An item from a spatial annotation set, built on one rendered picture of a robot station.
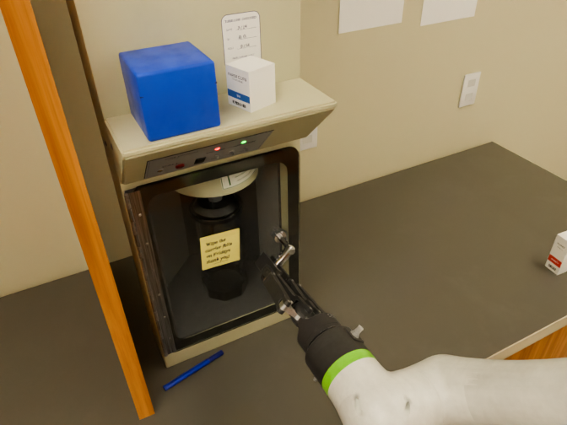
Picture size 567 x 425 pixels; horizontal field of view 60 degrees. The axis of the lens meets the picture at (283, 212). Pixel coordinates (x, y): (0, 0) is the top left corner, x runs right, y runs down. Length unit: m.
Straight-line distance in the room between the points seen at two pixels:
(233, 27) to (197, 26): 0.05
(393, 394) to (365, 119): 1.00
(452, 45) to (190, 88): 1.16
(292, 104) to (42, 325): 0.82
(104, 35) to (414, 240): 0.98
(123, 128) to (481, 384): 0.59
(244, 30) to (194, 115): 0.17
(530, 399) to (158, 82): 0.58
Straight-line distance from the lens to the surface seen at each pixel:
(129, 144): 0.67
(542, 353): 1.48
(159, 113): 0.65
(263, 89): 0.72
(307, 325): 0.81
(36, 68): 0.63
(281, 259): 0.93
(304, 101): 0.75
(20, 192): 1.28
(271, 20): 0.79
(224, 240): 0.91
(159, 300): 0.95
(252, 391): 1.05
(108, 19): 0.72
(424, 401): 0.75
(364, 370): 0.75
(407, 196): 1.58
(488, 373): 0.74
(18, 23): 0.61
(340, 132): 1.52
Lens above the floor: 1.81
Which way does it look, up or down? 36 degrees down
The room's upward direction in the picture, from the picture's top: 1 degrees counter-clockwise
